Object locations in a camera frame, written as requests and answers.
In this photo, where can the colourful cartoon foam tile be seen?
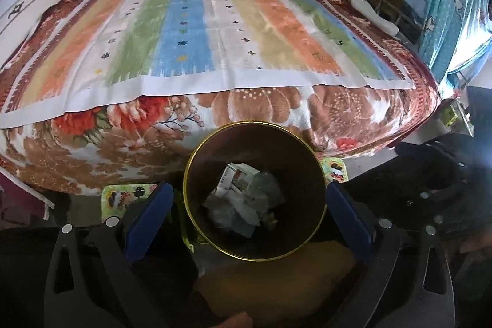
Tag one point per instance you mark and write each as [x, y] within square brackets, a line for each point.
[336, 168]
[119, 197]

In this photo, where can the green and white medicine box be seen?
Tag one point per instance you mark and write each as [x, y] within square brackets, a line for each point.
[236, 178]

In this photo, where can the striped pastel mat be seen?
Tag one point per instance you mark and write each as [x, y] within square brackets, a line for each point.
[192, 43]

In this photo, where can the white cloth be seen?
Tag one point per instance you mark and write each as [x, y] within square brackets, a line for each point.
[378, 18]

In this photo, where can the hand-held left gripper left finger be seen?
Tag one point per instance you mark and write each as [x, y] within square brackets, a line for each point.
[148, 220]

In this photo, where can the maroon cloth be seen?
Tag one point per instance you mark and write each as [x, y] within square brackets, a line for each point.
[19, 201]

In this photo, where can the brown floral blanket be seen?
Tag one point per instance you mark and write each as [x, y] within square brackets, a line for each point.
[250, 105]

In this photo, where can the yellow-green plastic stool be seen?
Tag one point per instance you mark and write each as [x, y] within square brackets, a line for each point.
[180, 220]

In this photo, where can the dark bin with gold rim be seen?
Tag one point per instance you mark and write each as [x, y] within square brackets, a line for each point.
[292, 166]

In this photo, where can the teal rabbit print curtain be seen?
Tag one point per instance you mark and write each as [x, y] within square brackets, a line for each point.
[449, 5]

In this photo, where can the white headboard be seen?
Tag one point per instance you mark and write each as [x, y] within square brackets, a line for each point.
[34, 1]

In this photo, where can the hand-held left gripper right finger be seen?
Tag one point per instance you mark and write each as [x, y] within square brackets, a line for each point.
[349, 220]

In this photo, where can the small green box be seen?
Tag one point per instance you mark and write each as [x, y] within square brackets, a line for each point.
[449, 116]

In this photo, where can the white tissue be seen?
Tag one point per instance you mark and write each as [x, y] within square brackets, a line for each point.
[238, 211]

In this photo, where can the person's right hand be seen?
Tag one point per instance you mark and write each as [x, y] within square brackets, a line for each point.
[478, 243]

